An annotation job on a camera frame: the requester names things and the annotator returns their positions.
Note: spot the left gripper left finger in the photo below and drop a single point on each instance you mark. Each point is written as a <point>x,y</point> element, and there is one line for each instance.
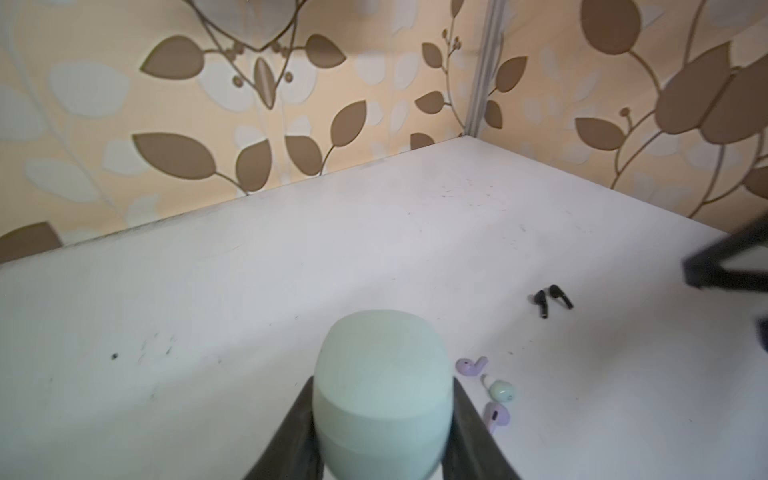
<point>293,452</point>

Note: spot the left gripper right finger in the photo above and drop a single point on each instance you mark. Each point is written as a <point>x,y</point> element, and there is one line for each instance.
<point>471,452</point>

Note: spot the mint green earbud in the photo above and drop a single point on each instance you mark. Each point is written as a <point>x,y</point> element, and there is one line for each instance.
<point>500,391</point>

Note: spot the mint green charging case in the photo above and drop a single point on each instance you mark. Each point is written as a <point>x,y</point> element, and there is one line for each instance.
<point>382,399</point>

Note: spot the purple earbud lower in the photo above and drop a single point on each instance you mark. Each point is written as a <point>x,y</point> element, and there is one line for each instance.
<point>496,415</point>

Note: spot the purple earbud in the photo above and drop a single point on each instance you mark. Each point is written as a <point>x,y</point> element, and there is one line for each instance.
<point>471,368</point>
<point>496,415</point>

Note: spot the purple earbud upper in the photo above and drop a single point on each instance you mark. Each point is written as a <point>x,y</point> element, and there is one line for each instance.
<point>471,368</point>

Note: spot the black earbud right one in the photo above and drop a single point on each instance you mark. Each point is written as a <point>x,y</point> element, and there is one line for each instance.
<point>557,293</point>

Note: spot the black earbud one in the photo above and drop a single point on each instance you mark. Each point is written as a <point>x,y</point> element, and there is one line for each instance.
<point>540,299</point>
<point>557,293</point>

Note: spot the black earbud left one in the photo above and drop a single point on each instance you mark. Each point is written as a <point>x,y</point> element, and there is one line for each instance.
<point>540,299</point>

